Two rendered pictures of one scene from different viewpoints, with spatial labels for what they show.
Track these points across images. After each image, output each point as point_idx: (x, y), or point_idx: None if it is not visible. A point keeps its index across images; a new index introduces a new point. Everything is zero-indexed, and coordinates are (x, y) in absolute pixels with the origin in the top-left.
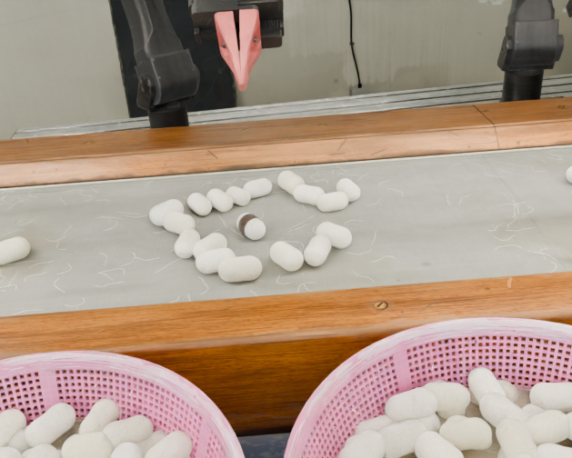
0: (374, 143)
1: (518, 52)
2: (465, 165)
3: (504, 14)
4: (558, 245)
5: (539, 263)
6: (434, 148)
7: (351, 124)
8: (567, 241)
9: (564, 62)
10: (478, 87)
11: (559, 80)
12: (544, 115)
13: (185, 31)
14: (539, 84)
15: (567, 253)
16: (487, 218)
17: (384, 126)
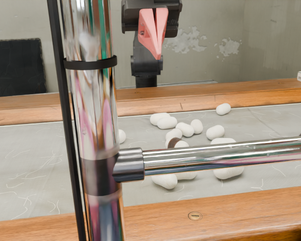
0: None
1: (136, 64)
2: (50, 129)
3: (188, 58)
4: (48, 191)
5: (15, 208)
6: (38, 118)
7: None
8: (59, 187)
9: (219, 82)
10: (135, 87)
11: (181, 84)
12: (120, 97)
13: (18, 62)
14: (154, 83)
15: (47, 199)
16: (19, 169)
17: (11, 104)
